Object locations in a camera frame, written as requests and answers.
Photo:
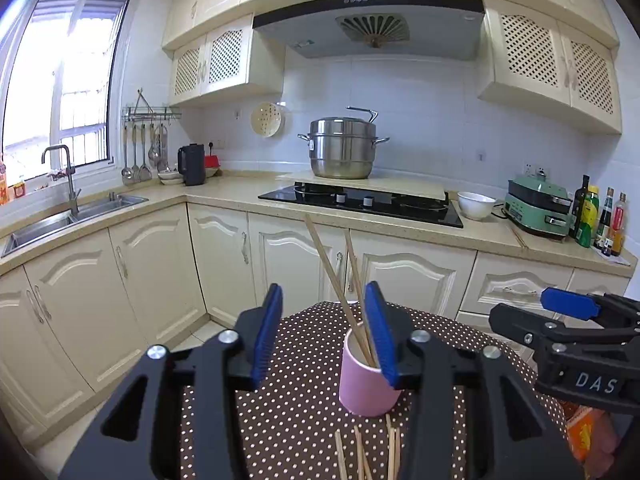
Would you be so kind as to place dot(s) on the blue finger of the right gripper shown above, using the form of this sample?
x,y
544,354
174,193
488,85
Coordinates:
x,y
567,303
518,325

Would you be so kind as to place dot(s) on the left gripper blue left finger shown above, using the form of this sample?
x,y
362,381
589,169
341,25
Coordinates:
x,y
271,311

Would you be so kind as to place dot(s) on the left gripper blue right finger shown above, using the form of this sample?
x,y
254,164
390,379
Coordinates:
x,y
380,320

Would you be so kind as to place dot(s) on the person's right hand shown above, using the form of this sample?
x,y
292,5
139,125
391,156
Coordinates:
x,y
608,430

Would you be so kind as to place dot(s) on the orange rice bag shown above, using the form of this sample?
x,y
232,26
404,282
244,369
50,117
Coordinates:
x,y
580,429

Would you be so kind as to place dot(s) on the soy sauce bottle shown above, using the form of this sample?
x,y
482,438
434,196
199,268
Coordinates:
x,y
601,239

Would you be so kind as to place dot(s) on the green bottle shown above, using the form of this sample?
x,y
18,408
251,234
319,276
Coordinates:
x,y
589,217

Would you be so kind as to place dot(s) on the pink utensil holder cup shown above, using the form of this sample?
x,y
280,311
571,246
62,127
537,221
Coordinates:
x,y
363,389

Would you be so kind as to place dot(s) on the black gas stove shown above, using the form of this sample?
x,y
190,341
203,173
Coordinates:
x,y
387,204

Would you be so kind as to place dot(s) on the red label sauce bottle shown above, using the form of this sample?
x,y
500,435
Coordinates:
x,y
617,227

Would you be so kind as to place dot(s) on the brown polka dot tablecloth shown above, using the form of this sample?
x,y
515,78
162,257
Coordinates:
x,y
288,425

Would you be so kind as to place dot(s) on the green electric cooker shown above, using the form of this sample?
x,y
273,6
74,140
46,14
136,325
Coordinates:
x,y
539,207

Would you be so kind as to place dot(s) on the dark oil bottle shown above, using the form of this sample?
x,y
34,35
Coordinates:
x,y
578,202

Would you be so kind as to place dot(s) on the white ceramic bowl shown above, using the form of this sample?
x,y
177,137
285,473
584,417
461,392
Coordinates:
x,y
475,206

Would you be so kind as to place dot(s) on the stainless steel steamer pot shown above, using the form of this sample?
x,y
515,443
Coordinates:
x,y
343,147

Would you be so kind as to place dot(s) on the black electric kettle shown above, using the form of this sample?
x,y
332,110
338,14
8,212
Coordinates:
x,y
191,164

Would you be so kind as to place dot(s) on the round perforated steamer plate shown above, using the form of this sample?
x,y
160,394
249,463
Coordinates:
x,y
267,119

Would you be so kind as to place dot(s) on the stainless steel sink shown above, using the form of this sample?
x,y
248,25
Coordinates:
x,y
64,220

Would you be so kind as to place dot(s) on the hanging utensil rack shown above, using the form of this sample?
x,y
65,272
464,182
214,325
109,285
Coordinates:
x,y
145,131

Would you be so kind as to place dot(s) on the upper right lattice cabinet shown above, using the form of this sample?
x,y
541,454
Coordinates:
x,y
530,60

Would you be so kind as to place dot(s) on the lattice cabinet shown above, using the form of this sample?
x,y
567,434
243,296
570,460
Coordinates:
x,y
230,62
530,60

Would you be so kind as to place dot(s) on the range hood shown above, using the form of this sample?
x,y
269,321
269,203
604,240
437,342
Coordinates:
x,y
325,28

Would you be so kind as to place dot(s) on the upper left lattice cabinet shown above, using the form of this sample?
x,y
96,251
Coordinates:
x,y
230,62

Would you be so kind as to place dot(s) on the window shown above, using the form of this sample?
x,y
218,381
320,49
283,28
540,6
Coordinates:
x,y
54,104

